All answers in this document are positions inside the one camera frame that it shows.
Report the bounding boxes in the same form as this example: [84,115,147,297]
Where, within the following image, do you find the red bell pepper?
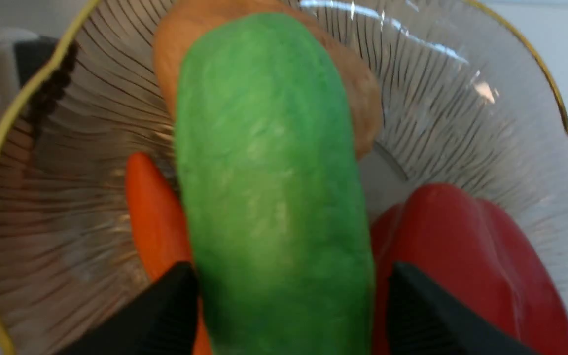
[370,183,568,355]

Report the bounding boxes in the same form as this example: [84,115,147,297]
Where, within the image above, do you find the brown potato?
[152,0,383,159]

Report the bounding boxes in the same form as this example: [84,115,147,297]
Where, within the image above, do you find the gold-rimmed glass bowl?
[0,0,568,355]

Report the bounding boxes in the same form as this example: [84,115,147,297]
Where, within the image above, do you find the orange carrot with leaves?
[125,151,213,355]

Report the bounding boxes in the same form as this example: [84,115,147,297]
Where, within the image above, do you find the green cucumber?
[175,13,376,355]

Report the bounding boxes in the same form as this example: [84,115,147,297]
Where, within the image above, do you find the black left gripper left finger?
[57,261,199,355]

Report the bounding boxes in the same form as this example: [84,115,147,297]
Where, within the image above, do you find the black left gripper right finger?
[386,262,533,355]

